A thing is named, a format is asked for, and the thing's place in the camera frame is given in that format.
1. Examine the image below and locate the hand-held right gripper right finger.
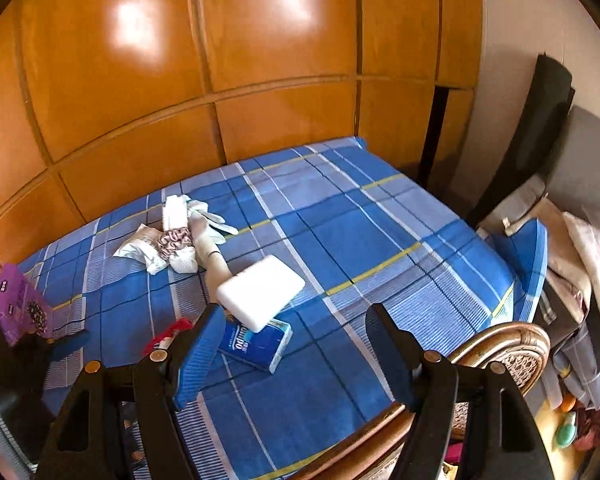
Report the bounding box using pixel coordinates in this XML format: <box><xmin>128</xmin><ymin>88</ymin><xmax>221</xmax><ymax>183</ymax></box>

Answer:
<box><xmin>364</xmin><ymin>303</ymin><xmax>554</xmax><ymax>480</ymax></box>

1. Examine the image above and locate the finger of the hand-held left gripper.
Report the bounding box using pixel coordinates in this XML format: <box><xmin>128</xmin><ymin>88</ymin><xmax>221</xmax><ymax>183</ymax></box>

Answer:
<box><xmin>45</xmin><ymin>330</ymin><xmax>91</xmax><ymax>362</ymax></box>

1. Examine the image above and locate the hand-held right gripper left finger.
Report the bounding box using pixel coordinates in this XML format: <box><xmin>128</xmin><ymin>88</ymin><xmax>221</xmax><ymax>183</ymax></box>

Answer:
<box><xmin>35</xmin><ymin>304</ymin><xmax>227</xmax><ymax>480</ymax></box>

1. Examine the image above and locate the purple printed packet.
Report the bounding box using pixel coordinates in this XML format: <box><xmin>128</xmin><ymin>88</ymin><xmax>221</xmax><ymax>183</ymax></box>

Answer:
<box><xmin>0</xmin><ymin>263</ymin><xmax>55</xmax><ymax>348</ymax></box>

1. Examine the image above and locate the white knit glove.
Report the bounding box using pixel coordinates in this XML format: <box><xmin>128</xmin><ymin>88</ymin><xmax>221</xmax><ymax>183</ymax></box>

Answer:
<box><xmin>169</xmin><ymin>199</ymin><xmax>240</xmax><ymax>275</ymax></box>

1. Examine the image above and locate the red white cloth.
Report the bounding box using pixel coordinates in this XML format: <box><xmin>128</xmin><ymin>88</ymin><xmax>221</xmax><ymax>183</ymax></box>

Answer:
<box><xmin>146</xmin><ymin>317</ymin><xmax>195</xmax><ymax>355</ymax></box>

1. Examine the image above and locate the blue tissue packet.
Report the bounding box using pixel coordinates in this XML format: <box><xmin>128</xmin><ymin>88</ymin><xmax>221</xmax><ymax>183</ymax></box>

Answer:
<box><xmin>218</xmin><ymin>316</ymin><xmax>293</xmax><ymax>374</ymax></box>

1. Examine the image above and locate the beige sock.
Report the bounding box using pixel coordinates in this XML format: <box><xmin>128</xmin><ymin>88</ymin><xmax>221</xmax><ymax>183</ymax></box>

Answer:
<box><xmin>200</xmin><ymin>240</ymin><xmax>233</xmax><ymax>322</ymax></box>

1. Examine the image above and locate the white rectangular box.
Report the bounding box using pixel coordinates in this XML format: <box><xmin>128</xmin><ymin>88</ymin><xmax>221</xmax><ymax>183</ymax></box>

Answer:
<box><xmin>216</xmin><ymin>254</ymin><xmax>307</xmax><ymax>333</ymax></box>

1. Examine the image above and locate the white crumpled plastic packet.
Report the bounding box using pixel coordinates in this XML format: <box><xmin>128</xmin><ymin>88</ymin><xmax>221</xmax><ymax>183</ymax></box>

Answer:
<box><xmin>112</xmin><ymin>225</ymin><xmax>173</xmax><ymax>276</ymax></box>

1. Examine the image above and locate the patterned fabric scrunchie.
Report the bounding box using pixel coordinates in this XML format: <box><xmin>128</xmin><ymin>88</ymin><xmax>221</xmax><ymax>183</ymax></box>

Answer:
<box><xmin>154</xmin><ymin>226</ymin><xmax>194</xmax><ymax>262</ymax></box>

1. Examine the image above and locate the brown rattan chair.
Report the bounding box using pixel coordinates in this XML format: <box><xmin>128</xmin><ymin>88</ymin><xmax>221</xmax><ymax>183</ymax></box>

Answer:
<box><xmin>300</xmin><ymin>322</ymin><xmax>552</xmax><ymax>480</ymax></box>

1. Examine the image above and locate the blue plaid bed sheet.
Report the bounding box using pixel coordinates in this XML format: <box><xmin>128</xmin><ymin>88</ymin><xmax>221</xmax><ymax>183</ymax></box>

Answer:
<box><xmin>0</xmin><ymin>136</ymin><xmax>549</xmax><ymax>480</ymax></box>

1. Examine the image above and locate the white tissue packet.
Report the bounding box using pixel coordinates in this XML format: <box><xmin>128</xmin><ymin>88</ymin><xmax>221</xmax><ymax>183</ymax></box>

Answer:
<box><xmin>162</xmin><ymin>194</ymin><xmax>190</xmax><ymax>232</ymax></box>

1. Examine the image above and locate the green round item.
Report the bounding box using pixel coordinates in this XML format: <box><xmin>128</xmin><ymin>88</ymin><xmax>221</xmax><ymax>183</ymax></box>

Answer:
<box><xmin>555</xmin><ymin>411</ymin><xmax>579</xmax><ymax>449</ymax></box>

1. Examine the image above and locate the pile of light clothes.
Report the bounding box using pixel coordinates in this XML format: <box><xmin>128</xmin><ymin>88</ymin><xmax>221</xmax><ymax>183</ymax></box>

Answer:
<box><xmin>542</xmin><ymin>195</ymin><xmax>600</xmax><ymax>411</ymax></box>

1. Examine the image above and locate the black upright panel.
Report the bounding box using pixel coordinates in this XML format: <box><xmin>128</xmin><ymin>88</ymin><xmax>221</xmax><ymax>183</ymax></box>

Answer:
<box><xmin>467</xmin><ymin>52</ymin><xmax>577</xmax><ymax>230</ymax></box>

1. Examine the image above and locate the orange wooden wardrobe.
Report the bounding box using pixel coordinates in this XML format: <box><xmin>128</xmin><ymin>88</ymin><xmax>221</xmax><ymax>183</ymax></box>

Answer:
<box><xmin>0</xmin><ymin>0</ymin><xmax>484</xmax><ymax>288</ymax></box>

